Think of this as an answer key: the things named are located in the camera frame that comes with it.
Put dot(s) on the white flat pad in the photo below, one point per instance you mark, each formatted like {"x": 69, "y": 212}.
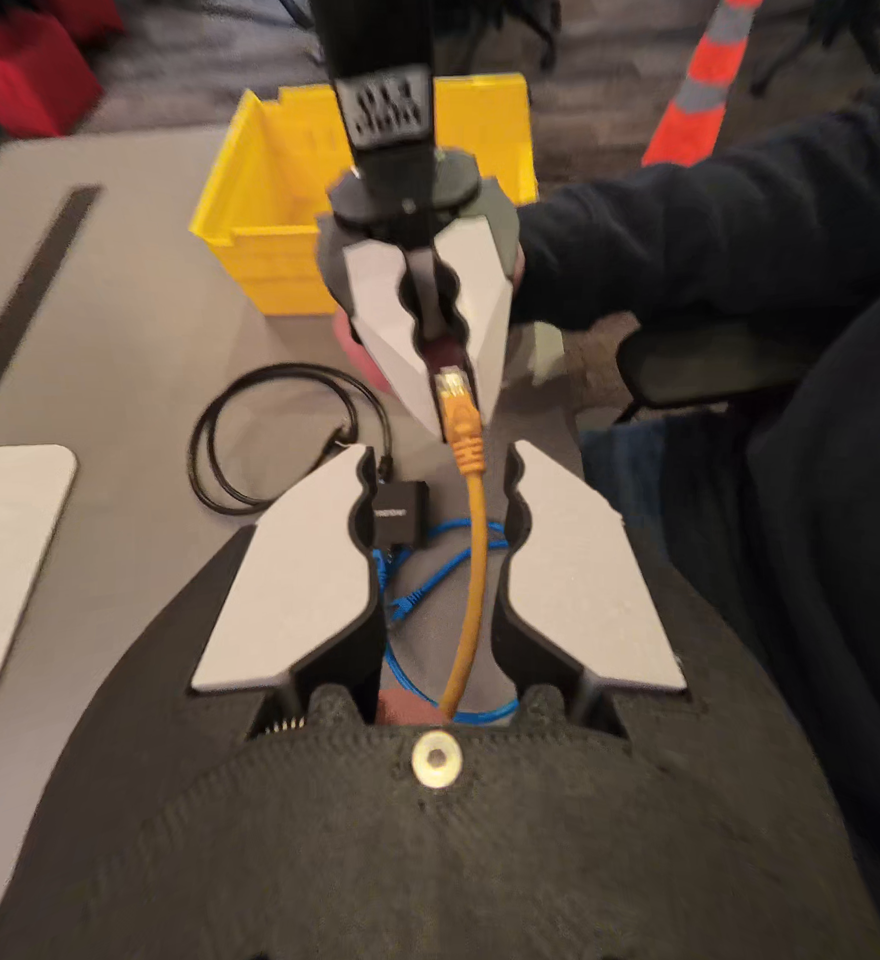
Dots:
{"x": 12, "y": 525}

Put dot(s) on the yellow plastic bin with divider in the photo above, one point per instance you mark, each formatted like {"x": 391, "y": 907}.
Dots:
{"x": 275, "y": 225}

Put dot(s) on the orange traffic cone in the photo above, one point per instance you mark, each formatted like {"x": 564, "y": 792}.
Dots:
{"x": 702, "y": 82}

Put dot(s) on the person's right forearm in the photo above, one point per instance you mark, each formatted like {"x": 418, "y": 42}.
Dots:
{"x": 710, "y": 225}

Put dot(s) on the person in dark sweater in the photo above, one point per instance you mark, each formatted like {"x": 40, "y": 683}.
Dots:
{"x": 822, "y": 525}

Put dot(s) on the red case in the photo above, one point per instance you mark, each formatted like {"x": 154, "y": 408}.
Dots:
{"x": 27, "y": 75}

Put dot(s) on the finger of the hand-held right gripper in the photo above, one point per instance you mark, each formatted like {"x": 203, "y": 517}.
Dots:
{"x": 485, "y": 300}
{"x": 380, "y": 307}

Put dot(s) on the person's right hand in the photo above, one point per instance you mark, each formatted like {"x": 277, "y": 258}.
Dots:
{"x": 361, "y": 356}

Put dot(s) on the person's blue jeans leg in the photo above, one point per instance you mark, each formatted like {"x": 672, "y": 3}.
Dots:
{"x": 624, "y": 472}

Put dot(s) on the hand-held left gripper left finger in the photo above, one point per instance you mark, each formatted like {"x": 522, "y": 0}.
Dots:
{"x": 290, "y": 585}

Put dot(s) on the black chair armrest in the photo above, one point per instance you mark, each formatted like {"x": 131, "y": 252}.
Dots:
{"x": 695, "y": 367}

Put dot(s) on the black ethernet port adapter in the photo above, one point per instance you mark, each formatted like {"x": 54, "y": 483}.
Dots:
{"x": 402, "y": 517}

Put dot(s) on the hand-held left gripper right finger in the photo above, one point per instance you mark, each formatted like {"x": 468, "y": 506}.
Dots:
{"x": 590, "y": 592}

